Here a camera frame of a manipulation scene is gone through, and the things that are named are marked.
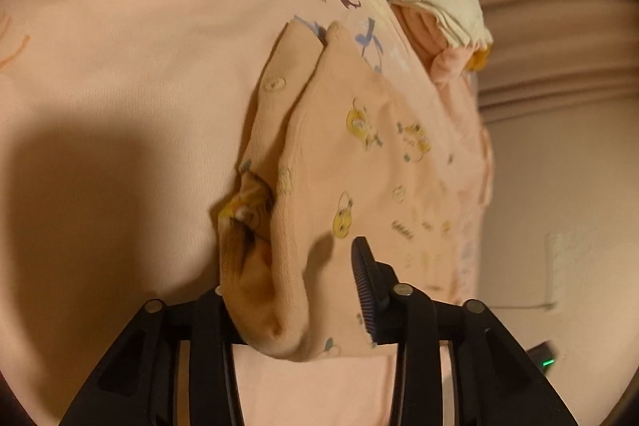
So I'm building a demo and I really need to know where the white wall socket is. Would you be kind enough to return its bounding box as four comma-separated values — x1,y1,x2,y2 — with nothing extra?
546,231,575,308

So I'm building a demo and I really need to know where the pink printed blanket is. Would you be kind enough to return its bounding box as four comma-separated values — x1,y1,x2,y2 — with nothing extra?
0,0,495,426

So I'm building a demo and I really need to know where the pink curtain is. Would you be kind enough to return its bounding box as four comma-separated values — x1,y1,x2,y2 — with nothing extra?
474,0,639,122

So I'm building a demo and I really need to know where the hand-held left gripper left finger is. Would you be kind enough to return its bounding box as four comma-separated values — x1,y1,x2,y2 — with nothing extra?
60,291,245,426

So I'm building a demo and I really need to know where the orange printed baby shirt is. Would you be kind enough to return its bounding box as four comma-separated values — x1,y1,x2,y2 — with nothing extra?
217,21,482,362

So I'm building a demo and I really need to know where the pink folded garment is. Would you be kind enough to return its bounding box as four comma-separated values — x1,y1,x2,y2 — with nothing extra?
394,4,475,87

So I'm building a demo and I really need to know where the black device with green light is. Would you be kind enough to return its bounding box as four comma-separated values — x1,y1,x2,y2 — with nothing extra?
526,341,560,374

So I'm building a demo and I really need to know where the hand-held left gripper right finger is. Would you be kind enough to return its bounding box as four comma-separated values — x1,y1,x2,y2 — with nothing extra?
352,236,580,426

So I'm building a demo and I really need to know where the white goose plush toy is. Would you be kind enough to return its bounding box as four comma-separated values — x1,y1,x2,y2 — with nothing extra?
466,47,492,72

